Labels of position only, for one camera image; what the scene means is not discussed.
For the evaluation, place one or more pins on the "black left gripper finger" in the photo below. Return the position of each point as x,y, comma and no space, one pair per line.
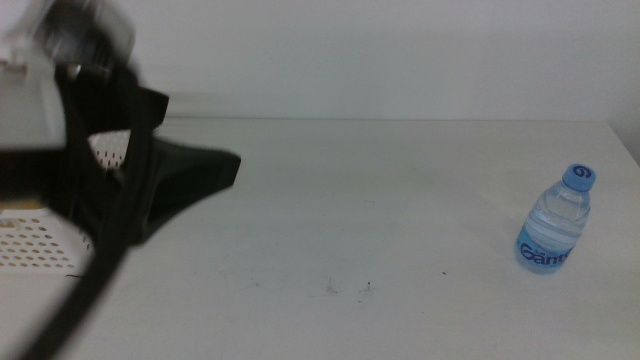
150,107
190,172

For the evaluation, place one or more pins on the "small water bottle blue cap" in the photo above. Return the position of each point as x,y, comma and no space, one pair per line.
552,235

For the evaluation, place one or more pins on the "short black thread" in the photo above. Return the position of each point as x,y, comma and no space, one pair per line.
72,275

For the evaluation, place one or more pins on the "white perforated plastic basket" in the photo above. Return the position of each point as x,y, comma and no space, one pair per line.
30,269

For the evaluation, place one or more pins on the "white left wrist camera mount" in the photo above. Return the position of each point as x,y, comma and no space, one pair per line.
30,110

